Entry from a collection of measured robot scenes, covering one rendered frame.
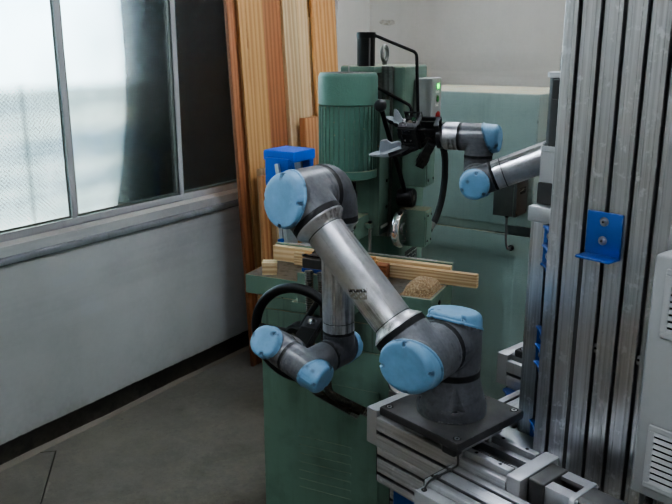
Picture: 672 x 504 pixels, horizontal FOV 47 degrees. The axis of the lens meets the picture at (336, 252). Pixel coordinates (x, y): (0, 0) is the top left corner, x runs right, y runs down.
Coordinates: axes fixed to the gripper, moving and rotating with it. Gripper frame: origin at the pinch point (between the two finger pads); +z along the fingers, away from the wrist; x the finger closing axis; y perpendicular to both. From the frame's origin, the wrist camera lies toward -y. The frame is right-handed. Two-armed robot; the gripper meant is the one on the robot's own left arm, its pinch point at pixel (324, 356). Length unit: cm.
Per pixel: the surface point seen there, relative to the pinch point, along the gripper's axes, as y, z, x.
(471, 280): -32, 27, 29
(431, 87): -92, 25, 6
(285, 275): -23.8, 17.9, -26.3
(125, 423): 35, 96, -127
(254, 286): -18.8, 16.5, -35.2
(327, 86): -75, -7, -14
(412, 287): -24.9, 15.6, 15.2
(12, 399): 33, 47, -145
